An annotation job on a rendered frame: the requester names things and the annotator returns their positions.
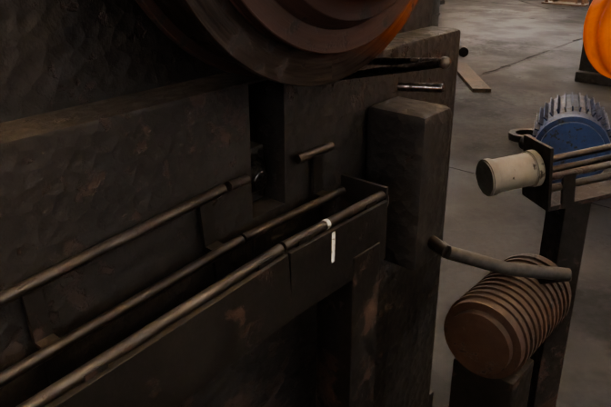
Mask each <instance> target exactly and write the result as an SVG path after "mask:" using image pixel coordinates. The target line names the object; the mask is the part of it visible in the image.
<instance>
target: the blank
mask: <svg viewBox="0 0 611 407"><path fill-rule="evenodd" d="M583 40H584V48H585V51H586V56H587V58H588V60H589V62H590V64H591V65H592V66H593V67H594V68H595V69H596V70H597V71H598V72H599V73H600V74H601V75H603V76H605V77H608V78H611V0H593V1H592V3H591V5H590V6H589V8H588V11H587V14H586V20H585V23H584V31H583Z"/></svg>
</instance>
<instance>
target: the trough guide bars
mask: <svg viewBox="0 0 611 407"><path fill-rule="evenodd" d="M606 151H611V144H603V145H599V146H594V147H589V148H586V149H581V150H576V151H572V152H567V153H562V154H554V158H553V163H554V162H558V161H563V160H567V159H572V158H577V157H580V156H585V155H590V154H598V153H602V152H606ZM609 168H611V154H607V155H602V156H598V157H594V158H589V159H585V160H581V161H576V162H572V163H567V164H560V165H555V166H553V176H552V181H554V180H558V179H562V182H561V183H558V184H552V192H556V191H561V198H560V203H561V204H562V209H566V208H569V207H574V204H575V189H576V187H578V186H582V185H586V184H593V183H598V182H603V181H606V180H611V172H609V173H604V174H597V175H592V176H588V177H584V178H580V179H576V176H577V175H580V174H588V173H592V172H596V171H601V170H605V169H609Z"/></svg>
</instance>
